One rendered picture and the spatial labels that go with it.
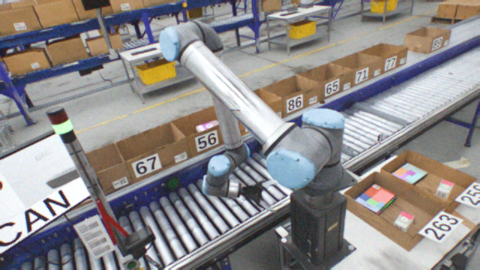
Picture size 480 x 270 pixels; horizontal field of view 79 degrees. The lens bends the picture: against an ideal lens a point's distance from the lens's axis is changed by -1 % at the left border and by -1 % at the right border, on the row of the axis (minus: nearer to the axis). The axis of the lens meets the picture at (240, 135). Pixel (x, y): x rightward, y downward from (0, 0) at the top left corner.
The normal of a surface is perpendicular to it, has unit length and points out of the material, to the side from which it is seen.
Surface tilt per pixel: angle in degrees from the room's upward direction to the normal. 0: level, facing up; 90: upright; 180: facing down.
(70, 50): 89
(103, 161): 90
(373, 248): 0
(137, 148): 89
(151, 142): 89
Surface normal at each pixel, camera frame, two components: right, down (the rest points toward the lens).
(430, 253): -0.12, -0.84
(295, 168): -0.56, 0.50
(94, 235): 0.53, 0.39
